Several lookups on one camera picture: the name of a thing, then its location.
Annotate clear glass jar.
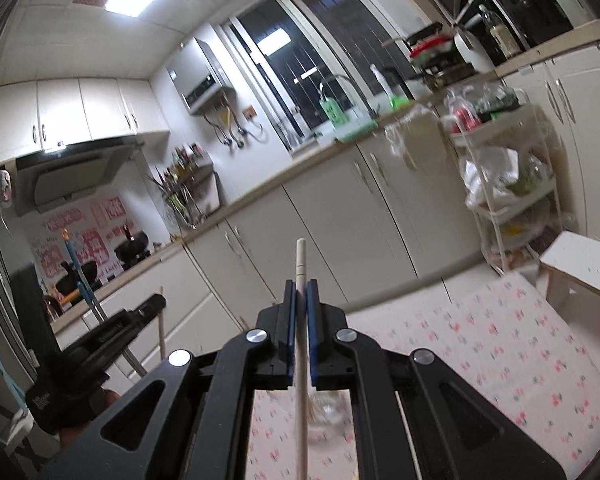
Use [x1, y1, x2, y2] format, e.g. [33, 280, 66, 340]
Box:
[266, 390, 354, 443]

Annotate stacked pans and lids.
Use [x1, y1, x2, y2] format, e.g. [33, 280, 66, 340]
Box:
[381, 22, 478, 92]

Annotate kitchen faucet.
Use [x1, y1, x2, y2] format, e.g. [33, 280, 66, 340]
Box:
[319, 72, 382, 118]

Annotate white rolling storage cart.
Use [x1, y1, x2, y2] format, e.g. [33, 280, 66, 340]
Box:
[440, 82, 565, 274]

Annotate white water heater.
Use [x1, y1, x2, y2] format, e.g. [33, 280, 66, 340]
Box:
[166, 38, 234, 116]

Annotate cherry pattern tablecloth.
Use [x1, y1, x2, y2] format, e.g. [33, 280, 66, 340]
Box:
[246, 273, 600, 479]

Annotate range hood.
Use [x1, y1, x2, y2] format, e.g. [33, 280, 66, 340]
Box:
[12, 136, 145, 217]

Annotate left human hand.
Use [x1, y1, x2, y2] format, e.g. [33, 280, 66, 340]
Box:
[58, 388, 121, 448]

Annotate green dish soap bottle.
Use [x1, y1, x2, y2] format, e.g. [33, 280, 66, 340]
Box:
[318, 81, 349, 128]

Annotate white wooden stool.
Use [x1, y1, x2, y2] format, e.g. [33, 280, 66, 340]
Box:
[537, 231, 600, 380]

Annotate black wok on stove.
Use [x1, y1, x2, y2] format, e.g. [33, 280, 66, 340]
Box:
[114, 224, 150, 270]

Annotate wooden chopstick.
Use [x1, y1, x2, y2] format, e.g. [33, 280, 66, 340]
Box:
[294, 238, 309, 480]

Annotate hanging beige waste bin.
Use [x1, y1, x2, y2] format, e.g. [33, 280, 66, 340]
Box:
[385, 104, 449, 172]

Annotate white electric kettle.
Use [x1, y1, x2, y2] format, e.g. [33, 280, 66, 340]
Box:
[453, 27, 494, 74]

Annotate white spray bottle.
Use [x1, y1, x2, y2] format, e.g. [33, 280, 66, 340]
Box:
[370, 64, 411, 110]

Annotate utensil drying rack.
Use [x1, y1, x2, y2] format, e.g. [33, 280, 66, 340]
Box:
[148, 143, 221, 233]

